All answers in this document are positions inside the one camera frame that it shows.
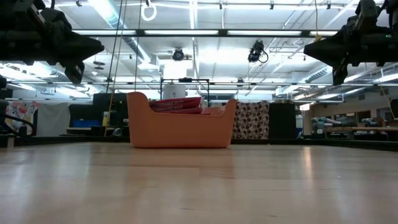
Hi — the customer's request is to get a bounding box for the orange plastic basket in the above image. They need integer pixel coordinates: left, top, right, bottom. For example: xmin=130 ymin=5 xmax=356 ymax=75
xmin=126 ymin=91 xmax=238 ymax=149

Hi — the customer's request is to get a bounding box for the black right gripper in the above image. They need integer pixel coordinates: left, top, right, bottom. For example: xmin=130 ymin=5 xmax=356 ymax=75
xmin=303 ymin=0 xmax=398 ymax=86

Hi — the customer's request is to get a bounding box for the thin yellow hanging cord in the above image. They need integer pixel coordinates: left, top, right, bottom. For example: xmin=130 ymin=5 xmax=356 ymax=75
xmin=104 ymin=0 xmax=128 ymax=137

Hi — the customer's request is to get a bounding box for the black monitor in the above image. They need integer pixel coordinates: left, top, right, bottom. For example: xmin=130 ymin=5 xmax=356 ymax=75
xmin=92 ymin=92 xmax=129 ymax=129

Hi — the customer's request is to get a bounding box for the thin black hanging cable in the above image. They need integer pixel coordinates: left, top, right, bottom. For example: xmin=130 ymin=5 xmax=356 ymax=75
xmin=105 ymin=0 xmax=124 ymax=94
xmin=134 ymin=0 xmax=143 ymax=91

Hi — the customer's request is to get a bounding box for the black cabinet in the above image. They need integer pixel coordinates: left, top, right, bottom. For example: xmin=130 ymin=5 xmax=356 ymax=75
xmin=268 ymin=102 xmax=297 ymax=140

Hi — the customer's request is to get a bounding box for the black frame beam with lights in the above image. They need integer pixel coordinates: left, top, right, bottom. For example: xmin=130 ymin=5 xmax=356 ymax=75
xmin=72 ymin=29 xmax=340 ymax=39

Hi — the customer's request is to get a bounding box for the white cylindrical container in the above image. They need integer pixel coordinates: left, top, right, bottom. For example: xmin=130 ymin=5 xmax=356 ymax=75
xmin=162 ymin=83 xmax=187 ymax=100

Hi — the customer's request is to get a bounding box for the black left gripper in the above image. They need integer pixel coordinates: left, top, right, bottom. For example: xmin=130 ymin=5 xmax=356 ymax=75
xmin=0 ymin=0 xmax=105 ymax=85

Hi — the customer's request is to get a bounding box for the brown dotted patterned cloth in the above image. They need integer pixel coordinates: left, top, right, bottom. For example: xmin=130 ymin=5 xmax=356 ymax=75
xmin=232 ymin=100 xmax=270 ymax=141

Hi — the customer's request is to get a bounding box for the white hanging ring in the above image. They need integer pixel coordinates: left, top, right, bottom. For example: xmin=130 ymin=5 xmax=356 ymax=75
xmin=141 ymin=0 xmax=158 ymax=22

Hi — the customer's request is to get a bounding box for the black overhead camera with cable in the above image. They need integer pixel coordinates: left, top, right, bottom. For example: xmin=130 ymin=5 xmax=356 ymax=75
xmin=247 ymin=40 xmax=269 ymax=64

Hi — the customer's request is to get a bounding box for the black metal frame stand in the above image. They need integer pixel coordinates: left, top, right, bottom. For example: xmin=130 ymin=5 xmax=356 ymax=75
xmin=159 ymin=77 xmax=211 ymax=108

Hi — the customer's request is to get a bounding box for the floral patterned cloth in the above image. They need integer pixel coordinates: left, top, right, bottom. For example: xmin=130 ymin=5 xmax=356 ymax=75
xmin=5 ymin=100 xmax=40 ymax=135

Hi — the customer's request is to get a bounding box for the blue box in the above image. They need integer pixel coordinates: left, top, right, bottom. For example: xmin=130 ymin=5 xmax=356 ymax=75
xmin=73 ymin=119 xmax=102 ymax=129

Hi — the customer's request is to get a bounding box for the round black overhead camera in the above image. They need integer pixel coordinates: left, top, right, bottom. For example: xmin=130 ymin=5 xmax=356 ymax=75
xmin=172 ymin=48 xmax=186 ymax=62

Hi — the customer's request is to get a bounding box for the hanging cable with yellow plug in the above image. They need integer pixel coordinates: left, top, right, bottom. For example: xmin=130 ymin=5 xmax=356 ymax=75
xmin=313 ymin=0 xmax=323 ymax=44

